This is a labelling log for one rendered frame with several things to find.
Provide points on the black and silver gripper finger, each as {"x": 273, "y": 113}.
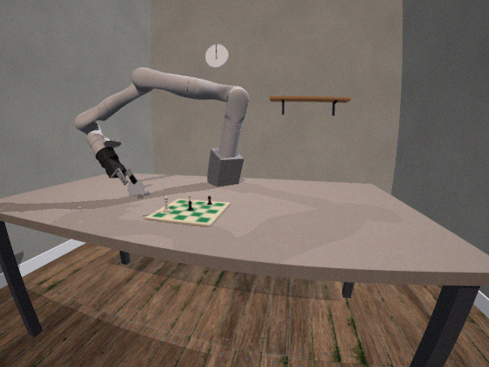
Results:
{"x": 120, "y": 176}
{"x": 131, "y": 176}

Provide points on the green and cream chessboard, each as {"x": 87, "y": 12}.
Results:
{"x": 202, "y": 214}

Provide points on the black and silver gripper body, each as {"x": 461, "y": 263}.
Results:
{"x": 106, "y": 155}

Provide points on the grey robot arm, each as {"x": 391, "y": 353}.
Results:
{"x": 144, "y": 80}

